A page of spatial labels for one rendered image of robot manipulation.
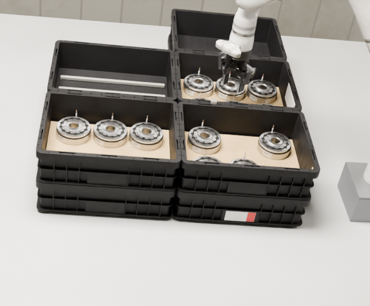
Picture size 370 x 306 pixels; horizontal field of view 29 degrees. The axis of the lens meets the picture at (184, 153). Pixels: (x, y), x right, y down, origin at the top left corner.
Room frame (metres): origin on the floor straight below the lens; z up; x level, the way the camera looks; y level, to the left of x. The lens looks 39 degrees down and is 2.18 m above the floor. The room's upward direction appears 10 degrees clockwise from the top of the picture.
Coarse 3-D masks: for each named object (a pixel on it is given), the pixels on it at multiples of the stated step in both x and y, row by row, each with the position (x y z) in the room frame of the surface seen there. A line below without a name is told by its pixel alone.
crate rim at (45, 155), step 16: (48, 96) 1.72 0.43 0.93; (80, 96) 1.76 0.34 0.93; (96, 96) 1.77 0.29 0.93; (112, 96) 1.78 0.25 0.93; (176, 112) 1.75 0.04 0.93; (176, 128) 1.67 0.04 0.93; (176, 144) 1.60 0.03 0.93; (64, 160) 1.47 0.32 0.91; (80, 160) 1.48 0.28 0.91; (96, 160) 1.48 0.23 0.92; (112, 160) 1.49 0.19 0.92; (128, 160) 1.50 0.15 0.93; (144, 160) 1.50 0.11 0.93; (160, 160) 1.52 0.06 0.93; (176, 160) 1.53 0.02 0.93
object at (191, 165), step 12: (180, 108) 1.78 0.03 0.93; (228, 108) 1.83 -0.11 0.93; (240, 108) 1.83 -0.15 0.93; (252, 108) 1.84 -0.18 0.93; (264, 108) 1.85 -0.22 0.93; (180, 120) 1.72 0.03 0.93; (180, 132) 1.66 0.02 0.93; (180, 144) 1.60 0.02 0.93; (312, 144) 1.71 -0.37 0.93; (312, 156) 1.65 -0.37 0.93; (192, 168) 1.53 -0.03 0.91; (204, 168) 1.53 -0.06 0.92; (216, 168) 1.54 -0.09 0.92; (228, 168) 1.54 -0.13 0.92; (240, 168) 1.55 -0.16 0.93; (252, 168) 1.55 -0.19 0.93; (264, 168) 1.56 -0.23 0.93; (276, 168) 1.57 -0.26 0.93; (288, 168) 1.58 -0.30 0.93; (300, 168) 1.59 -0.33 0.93
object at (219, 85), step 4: (220, 80) 2.08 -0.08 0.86; (236, 80) 2.10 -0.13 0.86; (216, 84) 2.05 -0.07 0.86; (220, 84) 2.06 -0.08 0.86; (220, 88) 2.03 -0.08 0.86; (224, 88) 2.03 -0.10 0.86; (236, 88) 2.05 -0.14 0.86; (244, 88) 2.05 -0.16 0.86; (224, 92) 2.01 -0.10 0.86; (228, 92) 2.01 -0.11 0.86; (232, 92) 2.02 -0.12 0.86; (236, 92) 2.02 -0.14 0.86; (240, 92) 2.02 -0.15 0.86
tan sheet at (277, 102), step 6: (246, 84) 2.13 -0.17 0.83; (246, 90) 2.09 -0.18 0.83; (186, 96) 2.00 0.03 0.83; (210, 96) 2.02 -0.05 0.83; (216, 96) 2.03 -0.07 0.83; (246, 96) 2.06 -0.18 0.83; (276, 96) 2.09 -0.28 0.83; (246, 102) 2.02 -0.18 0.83; (252, 102) 2.03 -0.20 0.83; (276, 102) 2.05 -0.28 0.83; (282, 102) 2.06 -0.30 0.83
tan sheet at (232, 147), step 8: (224, 136) 1.81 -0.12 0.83; (232, 136) 1.82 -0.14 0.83; (240, 136) 1.82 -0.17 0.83; (224, 144) 1.77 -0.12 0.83; (232, 144) 1.77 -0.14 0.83; (240, 144) 1.78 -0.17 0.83; (248, 144) 1.79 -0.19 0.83; (256, 144) 1.79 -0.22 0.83; (192, 152) 1.70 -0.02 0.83; (216, 152) 1.72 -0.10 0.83; (224, 152) 1.73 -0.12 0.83; (232, 152) 1.73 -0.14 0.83; (240, 152) 1.74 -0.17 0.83; (248, 152) 1.75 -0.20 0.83; (256, 152) 1.75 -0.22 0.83; (224, 160) 1.69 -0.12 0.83; (256, 160) 1.71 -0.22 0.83; (264, 160) 1.72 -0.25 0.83; (272, 160) 1.73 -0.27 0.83; (280, 160) 1.73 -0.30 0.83; (288, 160) 1.74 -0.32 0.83; (296, 160) 1.75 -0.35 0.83
